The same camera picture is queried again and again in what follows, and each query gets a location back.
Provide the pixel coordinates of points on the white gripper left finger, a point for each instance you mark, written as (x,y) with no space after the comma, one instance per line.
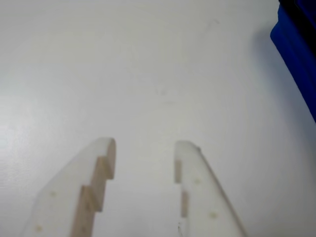
(64,192)

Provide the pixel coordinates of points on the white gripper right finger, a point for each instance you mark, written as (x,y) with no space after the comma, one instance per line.
(202,197)

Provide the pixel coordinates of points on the blue square box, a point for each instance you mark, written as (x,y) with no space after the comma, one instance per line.
(296,61)

